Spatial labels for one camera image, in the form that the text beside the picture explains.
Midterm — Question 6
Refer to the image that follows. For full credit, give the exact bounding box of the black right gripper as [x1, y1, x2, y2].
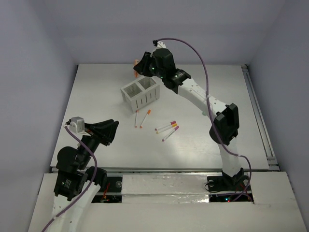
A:
[135, 51, 166, 79]

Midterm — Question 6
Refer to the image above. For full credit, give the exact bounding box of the orange capped white marker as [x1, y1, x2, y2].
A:
[140, 109, 151, 129]

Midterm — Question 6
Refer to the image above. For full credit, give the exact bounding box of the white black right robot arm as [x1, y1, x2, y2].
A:
[134, 48, 244, 192]

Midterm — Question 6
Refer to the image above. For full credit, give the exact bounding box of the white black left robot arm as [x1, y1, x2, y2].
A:
[43, 116, 119, 232]

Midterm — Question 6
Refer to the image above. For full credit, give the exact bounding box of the white slotted stationery organizer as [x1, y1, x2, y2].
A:
[120, 76, 160, 113]

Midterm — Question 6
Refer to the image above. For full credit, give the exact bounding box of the peach capped white marker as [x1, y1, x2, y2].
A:
[134, 110, 139, 128]

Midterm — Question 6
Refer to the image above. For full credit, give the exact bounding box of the pink capped white marker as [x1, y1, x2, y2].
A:
[155, 121, 176, 131]

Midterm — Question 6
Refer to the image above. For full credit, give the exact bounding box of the yellow capped white marker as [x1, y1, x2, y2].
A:
[156, 124, 177, 134]

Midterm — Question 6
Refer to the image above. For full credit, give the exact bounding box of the magenta capped white marker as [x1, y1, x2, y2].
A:
[162, 126, 179, 142]

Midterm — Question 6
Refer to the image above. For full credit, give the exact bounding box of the white foam front board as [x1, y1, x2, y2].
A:
[28, 171, 306, 232]

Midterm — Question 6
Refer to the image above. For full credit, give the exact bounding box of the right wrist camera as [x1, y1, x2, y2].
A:
[152, 40, 175, 69]

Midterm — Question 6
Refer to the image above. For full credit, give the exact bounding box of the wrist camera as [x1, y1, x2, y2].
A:
[64, 116, 85, 134]
[152, 40, 175, 69]

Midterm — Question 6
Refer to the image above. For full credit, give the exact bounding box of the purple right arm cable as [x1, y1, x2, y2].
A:
[154, 37, 253, 201]

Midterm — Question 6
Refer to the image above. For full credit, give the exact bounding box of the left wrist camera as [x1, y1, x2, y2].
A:
[64, 116, 85, 134]

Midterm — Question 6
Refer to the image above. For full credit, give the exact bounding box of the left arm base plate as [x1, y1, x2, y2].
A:
[92, 176, 123, 203]

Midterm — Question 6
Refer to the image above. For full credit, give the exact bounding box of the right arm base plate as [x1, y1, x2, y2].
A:
[206, 175, 249, 193]

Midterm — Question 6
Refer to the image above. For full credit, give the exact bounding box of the aluminium side rail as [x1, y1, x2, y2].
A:
[241, 65, 281, 172]

